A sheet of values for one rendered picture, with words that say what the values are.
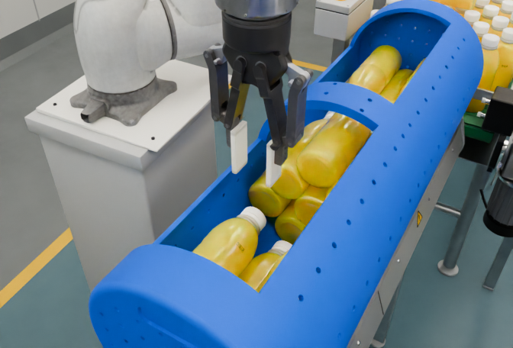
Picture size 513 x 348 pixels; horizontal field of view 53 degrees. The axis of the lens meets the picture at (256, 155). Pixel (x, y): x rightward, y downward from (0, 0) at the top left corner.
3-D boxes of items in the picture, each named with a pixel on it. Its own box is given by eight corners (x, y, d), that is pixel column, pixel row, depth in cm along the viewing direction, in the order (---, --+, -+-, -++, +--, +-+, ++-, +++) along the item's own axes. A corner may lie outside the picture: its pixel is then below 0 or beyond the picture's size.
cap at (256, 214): (233, 216, 76) (240, 209, 77) (250, 236, 77) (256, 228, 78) (249, 210, 73) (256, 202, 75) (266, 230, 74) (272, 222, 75)
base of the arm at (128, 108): (55, 114, 114) (48, 92, 111) (119, 69, 129) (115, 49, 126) (120, 138, 108) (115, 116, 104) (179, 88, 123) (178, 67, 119)
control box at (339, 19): (313, 33, 148) (315, -1, 141) (340, 10, 161) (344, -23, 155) (345, 42, 144) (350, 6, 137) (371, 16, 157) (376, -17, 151)
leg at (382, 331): (366, 343, 182) (396, 217, 142) (372, 330, 185) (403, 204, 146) (382, 351, 179) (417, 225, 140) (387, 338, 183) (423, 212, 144)
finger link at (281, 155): (280, 125, 63) (301, 133, 62) (279, 157, 67) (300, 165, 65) (274, 131, 62) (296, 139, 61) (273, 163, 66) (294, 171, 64)
